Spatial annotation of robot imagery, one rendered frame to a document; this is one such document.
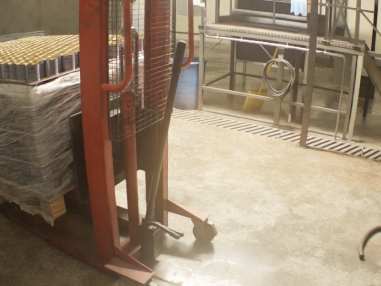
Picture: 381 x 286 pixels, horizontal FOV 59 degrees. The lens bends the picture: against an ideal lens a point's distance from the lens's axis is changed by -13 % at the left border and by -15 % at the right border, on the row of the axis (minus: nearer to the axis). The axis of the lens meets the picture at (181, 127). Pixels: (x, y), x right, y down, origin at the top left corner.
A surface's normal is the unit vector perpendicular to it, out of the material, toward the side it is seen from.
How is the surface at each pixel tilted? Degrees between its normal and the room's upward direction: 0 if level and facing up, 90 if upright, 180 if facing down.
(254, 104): 120
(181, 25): 90
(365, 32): 90
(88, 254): 0
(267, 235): 0
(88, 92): 90
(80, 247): 0
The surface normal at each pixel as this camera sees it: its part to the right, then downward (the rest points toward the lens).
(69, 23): -0.48, 0.30
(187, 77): -0.06, 0.38
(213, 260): 0.02, -0.94
